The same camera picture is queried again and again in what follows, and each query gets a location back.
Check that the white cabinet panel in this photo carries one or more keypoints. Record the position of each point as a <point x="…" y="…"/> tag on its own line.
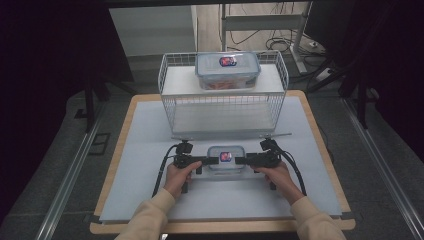
<point x="153" y="30"/>

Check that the pale blue table mat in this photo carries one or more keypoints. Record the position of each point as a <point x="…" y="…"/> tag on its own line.
<point x="226" y="200"/>

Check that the black metal stand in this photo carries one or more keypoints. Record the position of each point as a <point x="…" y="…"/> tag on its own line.
<point x="361" y="106"/>
<point x="89" y="106"/>

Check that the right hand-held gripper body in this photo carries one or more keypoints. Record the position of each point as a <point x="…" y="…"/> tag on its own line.
<point x="268" y="158"/>

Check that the aluminium floor rail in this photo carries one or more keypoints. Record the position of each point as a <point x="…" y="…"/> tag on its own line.
<point x="70" y="173"/>
<point x="383" y="166"/>

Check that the white metal desk frame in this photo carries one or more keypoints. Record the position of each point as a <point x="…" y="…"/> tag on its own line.
<point x="263" y="21"/>

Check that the large clear food container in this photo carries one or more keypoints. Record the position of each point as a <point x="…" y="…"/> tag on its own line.
<point x="228" y="70"/>

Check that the person's right hand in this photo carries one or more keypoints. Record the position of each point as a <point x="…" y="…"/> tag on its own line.
<point x="281" y="181"/>

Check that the small clear food container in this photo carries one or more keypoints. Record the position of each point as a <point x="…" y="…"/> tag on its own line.
<point x="226" y="156"/>

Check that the person's left hand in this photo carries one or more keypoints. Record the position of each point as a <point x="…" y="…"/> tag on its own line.
<point x="178" y="180"/>

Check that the black floor plate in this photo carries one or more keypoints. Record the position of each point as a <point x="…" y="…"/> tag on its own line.
<point x="99" y="144"/>

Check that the dark curtain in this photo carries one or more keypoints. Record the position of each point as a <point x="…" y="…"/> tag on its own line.
<point x="43" y="66"/>
<point x="390" y="60"/>

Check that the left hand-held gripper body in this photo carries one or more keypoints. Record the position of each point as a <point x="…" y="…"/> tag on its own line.
<point x="183" y="158"/>

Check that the white power strip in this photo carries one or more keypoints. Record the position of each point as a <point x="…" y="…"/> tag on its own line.
<point x="323" y="75"/>

